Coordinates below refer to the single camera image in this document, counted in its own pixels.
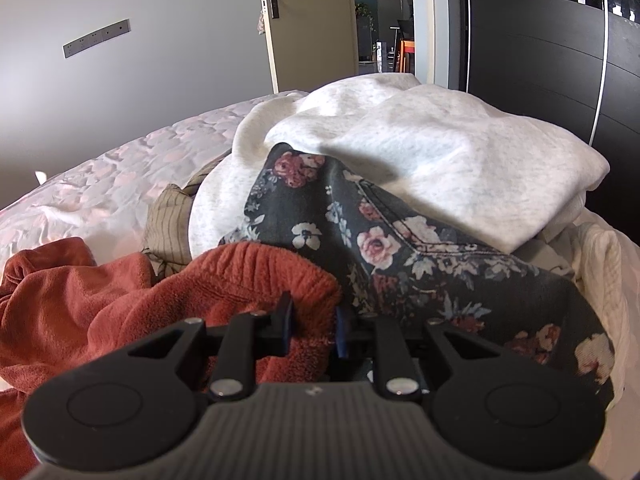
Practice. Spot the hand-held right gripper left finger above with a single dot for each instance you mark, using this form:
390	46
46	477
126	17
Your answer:
279	329

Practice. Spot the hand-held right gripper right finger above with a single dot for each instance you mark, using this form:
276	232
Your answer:
342	334

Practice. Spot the rust red fleece garment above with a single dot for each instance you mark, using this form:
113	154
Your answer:
125	305

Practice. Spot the dark floral garment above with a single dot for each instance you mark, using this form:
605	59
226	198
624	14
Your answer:
380	240

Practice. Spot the beige striped garment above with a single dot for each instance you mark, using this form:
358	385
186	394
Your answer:
167	225

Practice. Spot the light grey heathered sweatshirt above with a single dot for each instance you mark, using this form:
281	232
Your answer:
450	150

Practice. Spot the bed with pink dotted sheet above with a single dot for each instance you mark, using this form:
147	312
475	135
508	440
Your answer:
125	170

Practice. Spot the cream textured cloth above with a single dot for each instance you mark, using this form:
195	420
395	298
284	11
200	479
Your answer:
607	280

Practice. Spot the orange chair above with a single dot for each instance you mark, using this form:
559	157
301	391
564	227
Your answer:
406	55

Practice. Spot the beige door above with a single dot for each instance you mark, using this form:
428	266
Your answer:
310	30

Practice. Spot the potted plant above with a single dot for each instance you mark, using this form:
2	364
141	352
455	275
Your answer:
364	15

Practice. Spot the dark wardrobe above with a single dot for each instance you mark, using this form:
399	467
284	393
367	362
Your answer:
540	45

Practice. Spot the grey wall switch panel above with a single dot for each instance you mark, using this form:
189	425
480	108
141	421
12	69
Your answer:
95	38

